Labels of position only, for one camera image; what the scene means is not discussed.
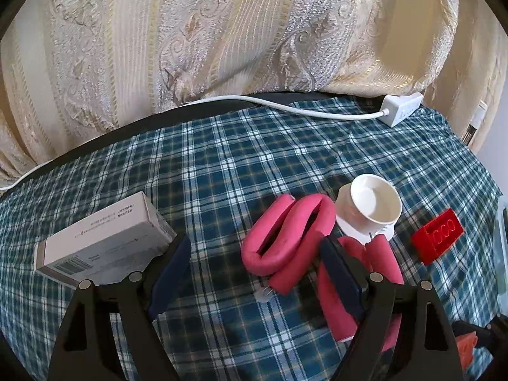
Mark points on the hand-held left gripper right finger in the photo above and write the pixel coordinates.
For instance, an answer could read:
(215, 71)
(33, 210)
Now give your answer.
(342, 281)

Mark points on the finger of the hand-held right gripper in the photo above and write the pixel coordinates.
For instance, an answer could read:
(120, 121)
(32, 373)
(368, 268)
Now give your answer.
(490, 337)

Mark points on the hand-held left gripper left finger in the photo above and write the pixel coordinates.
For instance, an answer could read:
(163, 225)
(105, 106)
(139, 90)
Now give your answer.
(171, 276)

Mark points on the orange toy brick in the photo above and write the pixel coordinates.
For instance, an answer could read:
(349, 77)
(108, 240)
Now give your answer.
(467, 349)

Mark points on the pink foam hair roller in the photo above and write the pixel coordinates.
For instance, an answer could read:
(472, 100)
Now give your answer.
(331, 317)
(254, 254)

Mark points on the white medicine box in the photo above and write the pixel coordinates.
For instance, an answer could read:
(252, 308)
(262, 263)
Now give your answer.
(103, 238)

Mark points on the white small cup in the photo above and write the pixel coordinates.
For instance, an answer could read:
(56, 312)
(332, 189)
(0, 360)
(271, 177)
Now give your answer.
(373, 200)

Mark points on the red toy brick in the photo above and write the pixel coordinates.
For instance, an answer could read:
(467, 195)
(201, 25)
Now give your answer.
(436, 238)

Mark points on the blue plaid cloth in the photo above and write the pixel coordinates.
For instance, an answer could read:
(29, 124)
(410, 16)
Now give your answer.
(198, 166)

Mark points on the white power strip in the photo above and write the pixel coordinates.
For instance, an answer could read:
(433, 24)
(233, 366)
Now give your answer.
(401, 109)

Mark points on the cream patterned curtain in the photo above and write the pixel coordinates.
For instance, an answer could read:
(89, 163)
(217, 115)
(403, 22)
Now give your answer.
(198, 35)

